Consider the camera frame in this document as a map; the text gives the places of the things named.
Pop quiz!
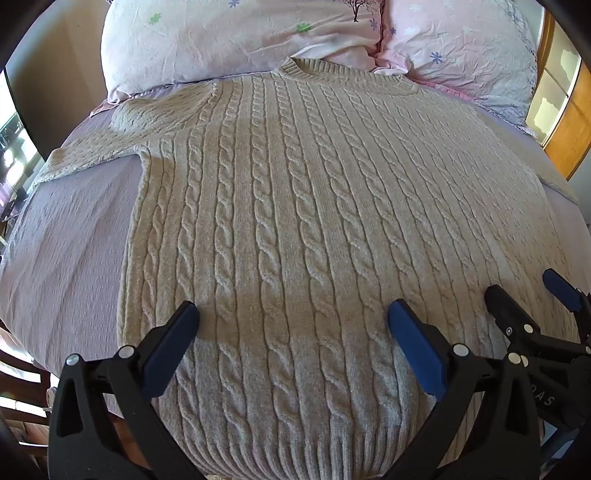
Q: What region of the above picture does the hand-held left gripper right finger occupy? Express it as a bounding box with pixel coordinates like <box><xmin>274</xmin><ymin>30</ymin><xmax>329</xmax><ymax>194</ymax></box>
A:
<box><xmin>387</xmin><ymin>298</ymin><xmax>543</xmax><ymax>480</ymax></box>

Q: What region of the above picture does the wooden chair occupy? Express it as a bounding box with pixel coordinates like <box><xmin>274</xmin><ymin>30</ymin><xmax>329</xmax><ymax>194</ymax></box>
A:
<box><xmin>0</xmin><ymin>318</ymin><xmax>58</xmax><ymax>467</ymax></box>

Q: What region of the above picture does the window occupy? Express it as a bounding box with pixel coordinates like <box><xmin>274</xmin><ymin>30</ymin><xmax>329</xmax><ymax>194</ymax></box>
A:
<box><xmin>0</xmin><ymin>68</ymin><xmax>48</xmax><ymax>243</ymax></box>

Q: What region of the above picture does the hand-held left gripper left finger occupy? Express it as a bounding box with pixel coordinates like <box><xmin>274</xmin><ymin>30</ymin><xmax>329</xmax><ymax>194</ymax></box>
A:
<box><xmin>46</xmin><ymin>301</ymin><xmax>206</xmax><ymax>480</ymax></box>

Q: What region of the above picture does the beige cable knit sweater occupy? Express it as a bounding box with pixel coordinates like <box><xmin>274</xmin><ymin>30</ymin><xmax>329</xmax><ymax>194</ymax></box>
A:
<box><xmin>30</xmin><ymin>56</ymin><xmax>581</xmax><ymax>480</ymax></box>

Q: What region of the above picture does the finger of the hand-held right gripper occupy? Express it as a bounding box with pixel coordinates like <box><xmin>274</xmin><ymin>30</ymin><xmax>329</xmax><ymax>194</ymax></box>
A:
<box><xmin>484</xmin><ymin>285</ymin><xmax>549</xmax><ymax>354</ymax></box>
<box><xmin>542</xmin><ymin>269</ymin><xmax>591</xmax><ymax>345</ymax></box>

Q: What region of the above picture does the lavender bed sheet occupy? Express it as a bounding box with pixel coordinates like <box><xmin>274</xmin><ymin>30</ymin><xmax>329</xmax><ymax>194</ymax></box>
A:
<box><xmin>0</xmin><ymin>69</ymin><xmax>583</xmax><ymax>416</ymax></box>

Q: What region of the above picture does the pink floral pillow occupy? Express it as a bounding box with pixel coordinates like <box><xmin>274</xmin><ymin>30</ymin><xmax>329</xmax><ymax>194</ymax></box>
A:
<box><xmin>375</xmin><ymin>0</ymin><xmax>542</xmax><ymax>136</ymax></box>
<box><xmin>100</xmin><ymin>0</ymin><xmax>385</xmax><ymax>103</ymax></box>

